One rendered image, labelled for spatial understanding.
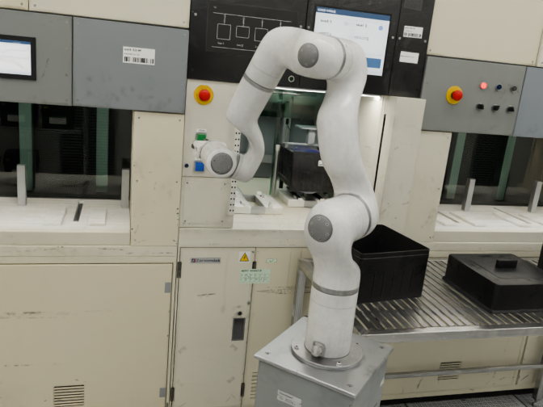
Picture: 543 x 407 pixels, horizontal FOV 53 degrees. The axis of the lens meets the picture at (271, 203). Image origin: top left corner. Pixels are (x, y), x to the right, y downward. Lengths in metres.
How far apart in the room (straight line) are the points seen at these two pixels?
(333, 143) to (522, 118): 1.28
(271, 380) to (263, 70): 0.79
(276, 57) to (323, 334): 0.70
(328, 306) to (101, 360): 1.08
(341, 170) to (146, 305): 1.05
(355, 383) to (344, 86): 0.71
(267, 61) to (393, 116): 0.80
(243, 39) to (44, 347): 1.30
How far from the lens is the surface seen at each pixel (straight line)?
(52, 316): 2.12
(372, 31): 2.06
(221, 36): 1.90
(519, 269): 2.10
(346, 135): 1.29
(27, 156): 2.40
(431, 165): 2.24
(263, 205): 2.26
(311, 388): 1.39
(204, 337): 2.18
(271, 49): 1.38
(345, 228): 1.24
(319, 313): 1.39
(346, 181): 1.35
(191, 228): 2.00
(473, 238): 2.46
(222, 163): 1.49
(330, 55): 1.24
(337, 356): 1.44
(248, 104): 1.43
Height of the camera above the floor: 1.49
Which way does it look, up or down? 15 degrees down
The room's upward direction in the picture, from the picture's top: 6 degrees clockwise
